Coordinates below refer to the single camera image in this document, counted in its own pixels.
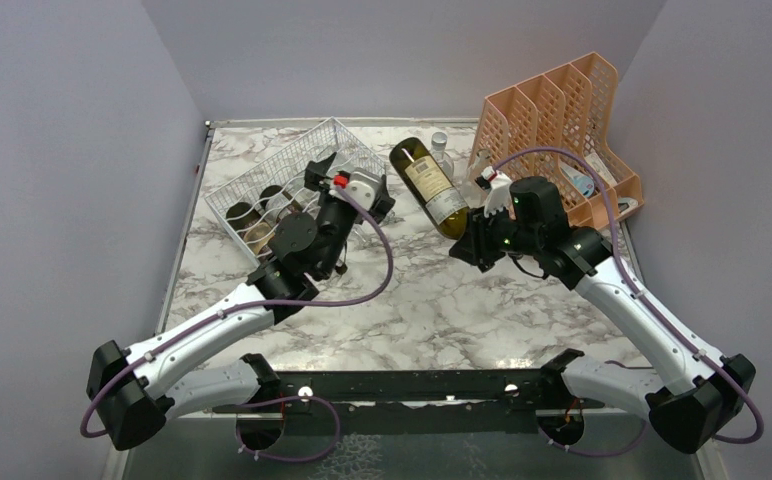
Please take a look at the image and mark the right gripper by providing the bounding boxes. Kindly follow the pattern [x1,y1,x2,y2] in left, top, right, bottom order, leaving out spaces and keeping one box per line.
[450,199,542,265]

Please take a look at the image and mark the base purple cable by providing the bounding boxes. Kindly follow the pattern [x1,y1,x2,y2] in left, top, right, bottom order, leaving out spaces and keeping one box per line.
[235,395,342,465]
[536,360,652,460]

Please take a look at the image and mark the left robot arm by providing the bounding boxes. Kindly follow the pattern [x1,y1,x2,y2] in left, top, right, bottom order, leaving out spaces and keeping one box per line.
[79,156,395,451]

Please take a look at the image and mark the green wine bottle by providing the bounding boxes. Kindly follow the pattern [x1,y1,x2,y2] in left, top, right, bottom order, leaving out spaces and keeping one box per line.
[259,185,303,223]
[389,137,469,240]
[225,201,276,261]

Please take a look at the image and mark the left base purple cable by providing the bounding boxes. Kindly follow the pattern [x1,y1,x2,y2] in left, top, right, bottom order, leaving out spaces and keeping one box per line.
[235,395,342,465]

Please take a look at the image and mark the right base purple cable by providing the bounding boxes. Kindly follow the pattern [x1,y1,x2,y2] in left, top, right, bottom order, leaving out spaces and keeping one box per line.
[536,360,652,460]

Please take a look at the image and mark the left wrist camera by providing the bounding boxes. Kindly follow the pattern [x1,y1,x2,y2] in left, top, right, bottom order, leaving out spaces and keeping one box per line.
[330,168,386,211]

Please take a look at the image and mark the black mounting rail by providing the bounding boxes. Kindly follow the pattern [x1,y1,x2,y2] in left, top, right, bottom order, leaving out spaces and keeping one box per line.
[213,369,602,446]

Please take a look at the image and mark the white wire wine rack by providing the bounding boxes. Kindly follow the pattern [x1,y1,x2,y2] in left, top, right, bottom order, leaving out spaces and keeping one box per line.
[205,118,386,271]

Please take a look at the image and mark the peach plastic file organizer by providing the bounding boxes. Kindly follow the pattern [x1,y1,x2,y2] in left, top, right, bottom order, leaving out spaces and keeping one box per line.
[466,52,645,229]

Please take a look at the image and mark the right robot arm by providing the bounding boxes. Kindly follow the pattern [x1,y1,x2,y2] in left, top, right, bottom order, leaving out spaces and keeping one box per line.
[449,168,756,454]

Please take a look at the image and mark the clear round liquor bottle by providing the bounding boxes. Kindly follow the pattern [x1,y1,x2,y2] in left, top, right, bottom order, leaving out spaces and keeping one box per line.
[430,131,455,180]

